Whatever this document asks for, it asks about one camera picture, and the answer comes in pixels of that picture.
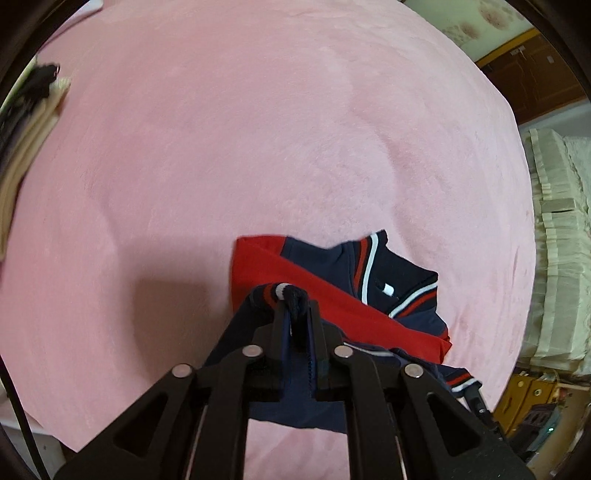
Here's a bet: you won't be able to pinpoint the pink fleece bed blanket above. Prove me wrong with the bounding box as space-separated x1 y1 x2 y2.
0 0 539 480

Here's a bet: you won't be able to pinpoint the black rig cable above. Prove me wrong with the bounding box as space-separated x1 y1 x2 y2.
0 357 49 480

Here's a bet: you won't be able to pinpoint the stack of folded clothes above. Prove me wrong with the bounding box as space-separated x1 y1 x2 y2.
0 62 72 261

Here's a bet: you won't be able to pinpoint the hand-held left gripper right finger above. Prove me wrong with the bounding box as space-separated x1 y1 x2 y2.
307 300 533 480

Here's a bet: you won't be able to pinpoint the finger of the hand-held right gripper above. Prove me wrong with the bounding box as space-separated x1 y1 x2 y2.
465 387 492 418

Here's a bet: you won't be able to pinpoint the yellow wooden cabinet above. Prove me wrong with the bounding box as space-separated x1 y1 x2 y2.
492 369 571 437

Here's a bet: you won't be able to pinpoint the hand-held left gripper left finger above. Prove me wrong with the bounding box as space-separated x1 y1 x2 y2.
55 305 291 480

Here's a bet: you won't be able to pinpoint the floral wardrobe doors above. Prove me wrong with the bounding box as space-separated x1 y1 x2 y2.
404 0 539 58

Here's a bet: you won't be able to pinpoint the brown wooden door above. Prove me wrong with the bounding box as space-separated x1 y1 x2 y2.
478 30 591 125

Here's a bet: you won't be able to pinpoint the navy and red baseball jacket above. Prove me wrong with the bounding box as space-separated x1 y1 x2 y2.
203 230 483 435

